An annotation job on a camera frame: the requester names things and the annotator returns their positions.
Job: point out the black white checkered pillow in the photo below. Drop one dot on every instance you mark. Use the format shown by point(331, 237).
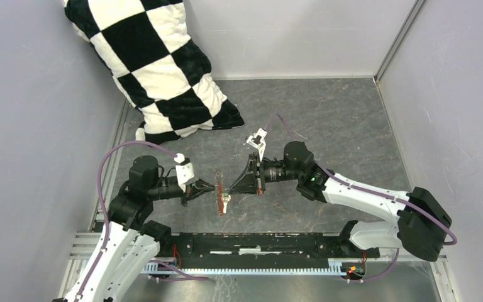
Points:
point(156, 65)

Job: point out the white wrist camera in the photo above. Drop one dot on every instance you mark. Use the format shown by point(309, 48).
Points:
point(185, 174)
point(257, 141)

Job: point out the metal key holder red handle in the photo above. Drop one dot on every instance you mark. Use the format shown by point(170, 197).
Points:
point(218, 175)

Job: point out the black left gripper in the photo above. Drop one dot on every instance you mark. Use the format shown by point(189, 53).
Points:
point(191, 193)

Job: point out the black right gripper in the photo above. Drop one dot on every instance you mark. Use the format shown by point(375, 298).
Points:
point(249, 183)

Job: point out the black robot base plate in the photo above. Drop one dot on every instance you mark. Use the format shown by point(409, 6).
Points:
point(260, 250)

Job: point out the small green object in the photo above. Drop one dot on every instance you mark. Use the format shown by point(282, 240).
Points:
point(225, 199)

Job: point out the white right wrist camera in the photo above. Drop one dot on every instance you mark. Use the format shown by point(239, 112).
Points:
point(257, 141)

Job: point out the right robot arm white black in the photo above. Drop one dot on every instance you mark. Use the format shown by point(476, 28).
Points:
point(414, 221)

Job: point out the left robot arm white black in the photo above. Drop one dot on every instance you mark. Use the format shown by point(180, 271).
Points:
point(129, 239)

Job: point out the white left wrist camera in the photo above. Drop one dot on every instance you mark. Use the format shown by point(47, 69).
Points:
point(185, 174)

